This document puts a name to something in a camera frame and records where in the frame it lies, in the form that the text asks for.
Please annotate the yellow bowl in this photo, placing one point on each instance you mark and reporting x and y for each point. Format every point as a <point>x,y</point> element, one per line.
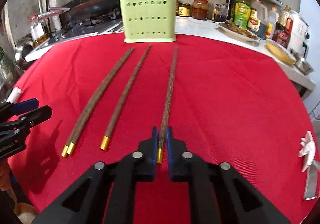
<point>280,52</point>

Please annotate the red tablecloth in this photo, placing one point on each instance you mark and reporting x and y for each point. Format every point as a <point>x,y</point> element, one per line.
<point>229,104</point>

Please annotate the black wok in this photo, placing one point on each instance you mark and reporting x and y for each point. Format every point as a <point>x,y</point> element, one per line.
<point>87,13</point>

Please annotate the wooden chopstick six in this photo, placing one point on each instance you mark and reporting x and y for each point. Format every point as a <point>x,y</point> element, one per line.
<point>119,106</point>

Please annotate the dark sauce bottle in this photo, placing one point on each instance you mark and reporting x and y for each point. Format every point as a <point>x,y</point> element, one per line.
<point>230,9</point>

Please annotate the green utensil holder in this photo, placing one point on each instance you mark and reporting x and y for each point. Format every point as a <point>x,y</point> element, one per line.
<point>148,20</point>

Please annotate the steel pot lid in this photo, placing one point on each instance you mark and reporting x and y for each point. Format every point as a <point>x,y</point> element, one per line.
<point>21,51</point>

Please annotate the green label bottle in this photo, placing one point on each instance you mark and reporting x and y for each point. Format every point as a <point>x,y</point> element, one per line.
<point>242,12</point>

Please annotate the steel bowl with food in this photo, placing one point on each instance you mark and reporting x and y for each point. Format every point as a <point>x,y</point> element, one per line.
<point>301,63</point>

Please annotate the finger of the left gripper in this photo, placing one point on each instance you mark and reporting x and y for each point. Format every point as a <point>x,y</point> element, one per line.
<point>37,116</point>
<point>24,107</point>

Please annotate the red lid chili jar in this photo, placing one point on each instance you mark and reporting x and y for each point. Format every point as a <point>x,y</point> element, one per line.
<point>200,9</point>

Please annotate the wooden chopstick four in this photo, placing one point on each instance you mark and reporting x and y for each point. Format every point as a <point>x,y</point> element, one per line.
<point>93,103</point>

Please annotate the left hand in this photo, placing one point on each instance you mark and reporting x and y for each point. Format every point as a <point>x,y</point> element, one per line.
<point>5,182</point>

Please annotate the wooden chopstick eight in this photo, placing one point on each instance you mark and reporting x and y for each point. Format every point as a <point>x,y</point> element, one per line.
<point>167,106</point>

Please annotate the white tissue roll left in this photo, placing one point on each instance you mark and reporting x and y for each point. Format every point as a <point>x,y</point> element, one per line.
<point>15,95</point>

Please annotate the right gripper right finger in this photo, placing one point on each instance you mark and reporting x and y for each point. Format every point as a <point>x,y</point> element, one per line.
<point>185,166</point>

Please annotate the red handle oil bottle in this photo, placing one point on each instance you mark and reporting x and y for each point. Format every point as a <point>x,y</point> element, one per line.
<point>282,32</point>

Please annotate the plate of cooked food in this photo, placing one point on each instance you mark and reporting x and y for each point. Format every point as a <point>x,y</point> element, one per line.
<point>234,31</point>

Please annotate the large soy sauce jug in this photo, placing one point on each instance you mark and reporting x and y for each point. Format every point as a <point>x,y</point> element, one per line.
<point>258,20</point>

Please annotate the white tissue right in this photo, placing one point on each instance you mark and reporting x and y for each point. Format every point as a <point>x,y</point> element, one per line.
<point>308,150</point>

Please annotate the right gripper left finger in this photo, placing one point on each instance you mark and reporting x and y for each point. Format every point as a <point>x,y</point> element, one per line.
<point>138,166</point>

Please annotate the wooden chopstick five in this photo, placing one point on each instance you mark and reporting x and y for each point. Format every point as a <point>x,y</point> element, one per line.
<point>100,98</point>

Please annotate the cooking oil bottle left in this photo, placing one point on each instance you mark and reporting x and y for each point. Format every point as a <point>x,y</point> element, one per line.
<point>38,30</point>

